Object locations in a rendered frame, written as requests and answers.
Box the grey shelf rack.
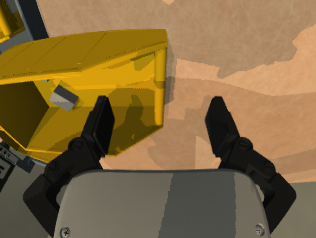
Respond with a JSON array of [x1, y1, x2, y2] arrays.
[[0, 0, 49, 174]]

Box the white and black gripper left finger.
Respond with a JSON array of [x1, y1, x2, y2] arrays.
[[23, 95, 115, 238]]

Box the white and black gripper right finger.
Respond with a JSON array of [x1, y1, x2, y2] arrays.
[[205, 96, 296, 234]]

